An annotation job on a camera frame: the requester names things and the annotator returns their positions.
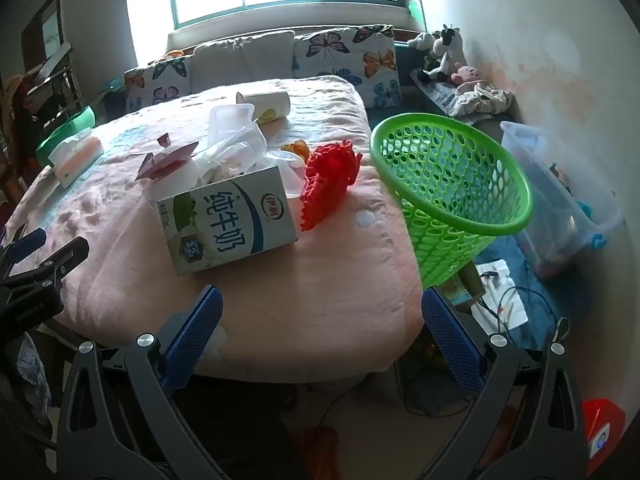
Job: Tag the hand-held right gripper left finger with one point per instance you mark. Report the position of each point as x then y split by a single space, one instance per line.
197 330

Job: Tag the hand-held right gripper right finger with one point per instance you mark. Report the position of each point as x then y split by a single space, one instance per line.
447 332

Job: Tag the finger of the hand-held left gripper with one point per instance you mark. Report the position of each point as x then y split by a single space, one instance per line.
60 260
22 244

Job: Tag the milk carton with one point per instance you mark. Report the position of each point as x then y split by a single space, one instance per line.
225 220

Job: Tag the red snack wrapper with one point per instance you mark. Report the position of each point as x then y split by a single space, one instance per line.
167 160

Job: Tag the white plastic bag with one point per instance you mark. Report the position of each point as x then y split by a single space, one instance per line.
220 162

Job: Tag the clear plastic cup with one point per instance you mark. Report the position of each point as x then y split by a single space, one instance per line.
287 172

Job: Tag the red crocheted cloth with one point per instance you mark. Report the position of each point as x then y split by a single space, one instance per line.
325 185

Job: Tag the orange wrapper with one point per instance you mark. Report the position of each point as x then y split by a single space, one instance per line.
298 149

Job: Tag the green plastic basket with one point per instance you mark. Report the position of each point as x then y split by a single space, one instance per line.
425 117

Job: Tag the paper cup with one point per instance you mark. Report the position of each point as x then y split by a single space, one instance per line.
270 105

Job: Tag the grey knitted cloth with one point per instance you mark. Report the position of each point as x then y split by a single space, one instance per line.
32 370

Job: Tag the tissue pack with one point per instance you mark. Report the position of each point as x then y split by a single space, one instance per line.
75 160

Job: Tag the green plastic tub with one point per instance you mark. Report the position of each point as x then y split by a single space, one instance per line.
70 125

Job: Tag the metal rack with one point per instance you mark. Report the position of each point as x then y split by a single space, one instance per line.
55 85

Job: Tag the clear plastic storage box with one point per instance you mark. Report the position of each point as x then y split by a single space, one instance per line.
550 195

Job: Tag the red box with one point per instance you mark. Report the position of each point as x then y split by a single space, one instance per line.
600 425

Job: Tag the small butterfly print pillow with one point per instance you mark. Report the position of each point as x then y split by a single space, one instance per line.
160 85

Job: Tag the crumpled printed cloth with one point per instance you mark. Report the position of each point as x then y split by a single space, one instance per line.
480 100

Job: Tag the orange plush toy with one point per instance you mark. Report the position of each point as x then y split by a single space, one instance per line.
174 53

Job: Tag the patterned bench mat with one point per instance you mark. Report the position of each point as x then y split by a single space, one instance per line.
435 92

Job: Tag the pink plush toy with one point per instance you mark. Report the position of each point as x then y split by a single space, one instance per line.
465 74

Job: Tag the plain beige cushion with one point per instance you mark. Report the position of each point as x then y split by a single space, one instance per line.
240 60

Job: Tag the cow plush toy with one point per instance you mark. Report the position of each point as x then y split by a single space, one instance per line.
442 52

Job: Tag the large butterfly print pillow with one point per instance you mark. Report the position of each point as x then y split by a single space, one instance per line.
350 60

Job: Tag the grey plush toy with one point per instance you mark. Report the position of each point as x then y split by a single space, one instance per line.
420 41

